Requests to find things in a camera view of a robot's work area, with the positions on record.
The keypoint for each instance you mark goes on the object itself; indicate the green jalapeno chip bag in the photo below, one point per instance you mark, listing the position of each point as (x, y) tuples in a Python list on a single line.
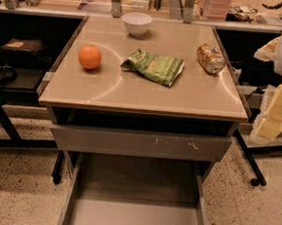
[(162, 70)]

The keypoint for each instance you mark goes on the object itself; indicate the open middle drawer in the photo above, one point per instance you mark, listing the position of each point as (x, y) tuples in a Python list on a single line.
[(121, 190)]

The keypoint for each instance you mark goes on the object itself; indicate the orange fruit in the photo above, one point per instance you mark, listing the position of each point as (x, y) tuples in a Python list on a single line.
[(89, 57)]

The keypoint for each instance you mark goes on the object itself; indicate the grey drawer cabinet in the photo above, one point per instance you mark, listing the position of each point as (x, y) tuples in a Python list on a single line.
[(113, 112)]

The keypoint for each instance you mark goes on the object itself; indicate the pink stacked trays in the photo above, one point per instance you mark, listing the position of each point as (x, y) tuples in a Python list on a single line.
[(214, 9)]

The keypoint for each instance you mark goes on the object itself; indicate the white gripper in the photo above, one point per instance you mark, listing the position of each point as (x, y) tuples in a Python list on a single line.
[(271, 124)]

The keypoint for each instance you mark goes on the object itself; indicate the white ceramic bowl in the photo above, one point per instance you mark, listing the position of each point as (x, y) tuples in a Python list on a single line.
[(137, 24)]

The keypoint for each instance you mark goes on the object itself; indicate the black bag on shelf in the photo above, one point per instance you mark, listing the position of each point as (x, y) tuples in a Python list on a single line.
[(22, 51)]

